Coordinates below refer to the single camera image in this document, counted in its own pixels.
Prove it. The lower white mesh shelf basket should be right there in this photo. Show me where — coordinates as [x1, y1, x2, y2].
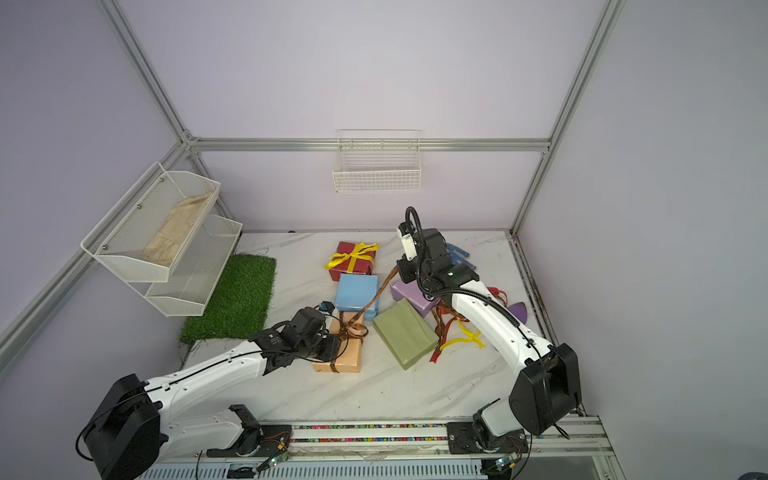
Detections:
[142, 214, 242, 317]

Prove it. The green artificial grass mat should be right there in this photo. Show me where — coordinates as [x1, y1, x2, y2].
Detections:
[180, 254, 277, 345]

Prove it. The green gift box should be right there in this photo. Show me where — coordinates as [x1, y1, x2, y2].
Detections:
[373, 299, 438, 370]

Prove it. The red gift box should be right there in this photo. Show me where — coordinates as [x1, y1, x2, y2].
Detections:
[325, 241, 379, 282]

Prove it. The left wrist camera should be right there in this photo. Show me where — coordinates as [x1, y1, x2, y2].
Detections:
[317, 301, 336, 316]

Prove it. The white wire wall basket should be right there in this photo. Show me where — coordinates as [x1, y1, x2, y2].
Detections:
[332, 129, 422, 194]

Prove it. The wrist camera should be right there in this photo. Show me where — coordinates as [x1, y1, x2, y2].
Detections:
[317, 301, 336, 316]
[397, 221, 417, 261]

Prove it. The purple pink-handled spatula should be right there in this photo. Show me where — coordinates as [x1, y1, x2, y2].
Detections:
[508, 302, 528, 325]

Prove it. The yellow ribbon on red box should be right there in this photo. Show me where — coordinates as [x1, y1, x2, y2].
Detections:
[325, 242, 379, 274]

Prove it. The blue dotted work glove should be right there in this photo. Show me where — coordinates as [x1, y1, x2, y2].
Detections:
[446, 243, 476, 270]

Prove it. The beige cloth in basket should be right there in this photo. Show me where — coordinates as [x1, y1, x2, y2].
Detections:
[141, 193, 212, 267]

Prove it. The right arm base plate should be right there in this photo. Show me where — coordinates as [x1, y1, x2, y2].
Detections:
[446, 399, 529, 455]

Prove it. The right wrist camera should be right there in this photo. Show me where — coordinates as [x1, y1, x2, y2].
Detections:
[397, 221, 417, 261]

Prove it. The purple gift box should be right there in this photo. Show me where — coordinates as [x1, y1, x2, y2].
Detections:
[390, 280, 439, 318]

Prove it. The upper white mesh shelf basket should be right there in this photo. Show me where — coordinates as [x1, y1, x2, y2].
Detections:
[80, 162, 220, 283]

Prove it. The white mesh shelf basket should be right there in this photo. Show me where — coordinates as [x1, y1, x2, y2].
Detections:
[142, 214, 242, 317]
[80, 162, 220, 283]

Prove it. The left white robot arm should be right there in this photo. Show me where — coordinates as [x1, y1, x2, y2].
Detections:
[75, 307, 347, 479]

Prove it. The yellow ribbon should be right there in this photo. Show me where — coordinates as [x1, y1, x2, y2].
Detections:
[325, 242, 379, 274]
[439, 317, 485, 351]

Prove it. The aluminium front rail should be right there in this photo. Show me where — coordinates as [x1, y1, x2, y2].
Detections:
[136, 416, 625, 479]

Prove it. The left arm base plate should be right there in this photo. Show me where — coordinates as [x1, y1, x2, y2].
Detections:
[206, 404, 292, 458]

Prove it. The blue gift box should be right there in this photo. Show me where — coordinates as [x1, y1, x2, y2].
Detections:
[334, 274, 380, 313]

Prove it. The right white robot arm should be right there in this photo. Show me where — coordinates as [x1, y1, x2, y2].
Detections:
[397, 206, 582, 443]

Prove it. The orange gift box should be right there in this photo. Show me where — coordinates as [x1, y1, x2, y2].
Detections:
[312, 312, 368, 374]

